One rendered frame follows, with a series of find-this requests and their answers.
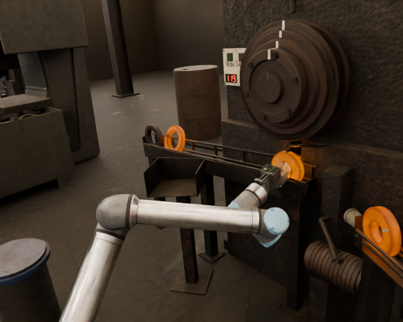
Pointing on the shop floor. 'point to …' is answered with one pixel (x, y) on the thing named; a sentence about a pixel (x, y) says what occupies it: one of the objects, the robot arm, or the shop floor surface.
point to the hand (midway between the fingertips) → (288, 167)
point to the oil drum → (198, 101)
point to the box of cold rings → (26, 152)
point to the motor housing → (329, 280)
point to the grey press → (44, 64)
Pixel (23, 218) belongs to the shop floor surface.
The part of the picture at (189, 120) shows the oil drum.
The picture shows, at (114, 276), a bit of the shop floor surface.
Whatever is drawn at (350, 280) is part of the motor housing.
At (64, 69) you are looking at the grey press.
